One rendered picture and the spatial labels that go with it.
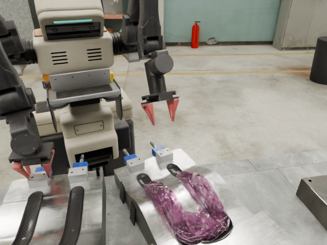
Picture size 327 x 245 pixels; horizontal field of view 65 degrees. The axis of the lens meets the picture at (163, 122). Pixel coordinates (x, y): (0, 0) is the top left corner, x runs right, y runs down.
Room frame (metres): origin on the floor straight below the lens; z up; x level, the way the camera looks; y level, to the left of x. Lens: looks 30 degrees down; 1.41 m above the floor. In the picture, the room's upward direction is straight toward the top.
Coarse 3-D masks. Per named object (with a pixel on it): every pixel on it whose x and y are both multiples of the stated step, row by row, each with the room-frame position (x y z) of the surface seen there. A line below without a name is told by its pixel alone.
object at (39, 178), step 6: (36, 168) 0.60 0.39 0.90; (42, 168) 0.60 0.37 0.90; (30, 174) 0.56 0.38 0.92; (36, 174) 0.56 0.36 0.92; (42, 174) 0.56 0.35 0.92; (30, 180) 0.53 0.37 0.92; (36, 180) 0.54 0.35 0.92; (42, 180) 0.54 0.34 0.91; (48, 180) 0.55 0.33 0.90; (30, 186) 0.53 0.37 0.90; (36, 186) 0.54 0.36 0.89; (42, 186) 0.54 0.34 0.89
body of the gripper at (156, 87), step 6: (150, 78) 0.77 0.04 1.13; (162, 78) 0.77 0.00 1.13; (150, 84) 0.76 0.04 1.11; (156, 84) 0.76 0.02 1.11; (162, 84) 0.76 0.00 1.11; (150, 90) 0.76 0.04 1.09; (156, 90) 0.75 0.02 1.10; (162, 90) 0.75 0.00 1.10; (174, 90) 0.76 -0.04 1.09; (144, 96) 0.75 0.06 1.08; (150, 96) 0.73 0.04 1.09; (156, 96) 0.74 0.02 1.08
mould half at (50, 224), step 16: (64, 176) 0.58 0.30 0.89; (96, 176) 0.58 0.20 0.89; (16, 192) 0.51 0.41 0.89; (32, 192) 0.51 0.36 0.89; (48, 192) 0.51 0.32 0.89; (64, 192) 0.51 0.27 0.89; (96, 192) 0.52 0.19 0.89; (0, 208) 0.46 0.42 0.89; (16, 208) 0.46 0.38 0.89; (48, 208) 0.46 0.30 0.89; (64, 208) 0.46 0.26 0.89; (96, 208) 0.47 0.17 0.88; (0, 224) 0.42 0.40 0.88; (16, 224) 0.42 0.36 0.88; (48, 224) 0.42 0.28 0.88; (64, 224) 0.42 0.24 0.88; (96, 224) 0.42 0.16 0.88; (0, 240) 0.37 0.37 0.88; (32, 240) 0.37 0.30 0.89; (48, 240) 0.37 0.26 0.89; (80, 240) 0.36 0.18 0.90; (96, 240) 0.36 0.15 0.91
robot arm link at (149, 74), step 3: (150, 60) 0.78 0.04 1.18; (144, 63) 0.81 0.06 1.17; (147, 63) 0.79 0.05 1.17; (147, 66) 0.79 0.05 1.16; (147, 69) 0.78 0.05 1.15; (147, 72) 0.78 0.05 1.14; (150, 72) 0.77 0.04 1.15; (147, 75) 0.78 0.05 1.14; (150, 75) 0.77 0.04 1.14; (153, 75) 0.77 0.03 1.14; (162, 75) 0.81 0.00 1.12; (156, 78) 0.77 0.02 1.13
